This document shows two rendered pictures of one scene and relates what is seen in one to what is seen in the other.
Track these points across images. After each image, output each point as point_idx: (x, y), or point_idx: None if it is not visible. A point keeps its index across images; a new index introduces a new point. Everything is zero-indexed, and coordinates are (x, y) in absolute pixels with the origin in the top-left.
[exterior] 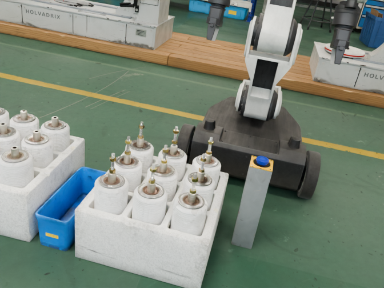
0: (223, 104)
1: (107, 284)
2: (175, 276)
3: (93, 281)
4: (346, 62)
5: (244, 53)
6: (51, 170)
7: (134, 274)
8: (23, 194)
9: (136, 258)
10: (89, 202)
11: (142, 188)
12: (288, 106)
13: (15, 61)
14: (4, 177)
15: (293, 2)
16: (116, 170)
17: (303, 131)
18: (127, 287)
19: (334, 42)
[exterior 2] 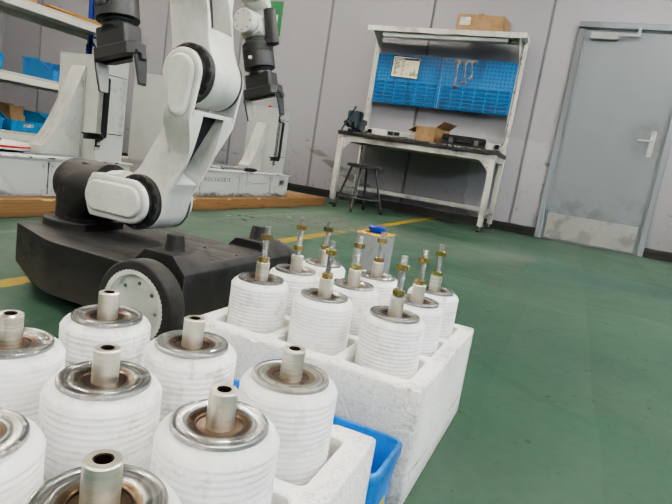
0: (50, 233)
1: (462, 484)
2: (452, 409)
3: (458, 497)
4: (28, 157)
5: (183, 109)
6: None
7: (433, 453)
8: (370, 440)
9: (440, 417)
10: (394, 376)
11: (415, 303)
12: (14, 237)
13: None
14: (322, 443)
15: (230, 28)
16: (344, 311)
17: None
18: (463, 465)
19: (271, 87)
